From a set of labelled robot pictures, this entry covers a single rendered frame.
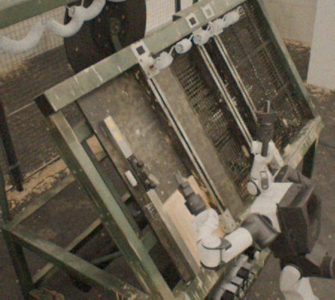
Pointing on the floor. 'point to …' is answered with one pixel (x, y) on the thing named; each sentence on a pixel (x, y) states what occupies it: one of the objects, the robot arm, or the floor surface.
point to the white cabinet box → (324, 34)
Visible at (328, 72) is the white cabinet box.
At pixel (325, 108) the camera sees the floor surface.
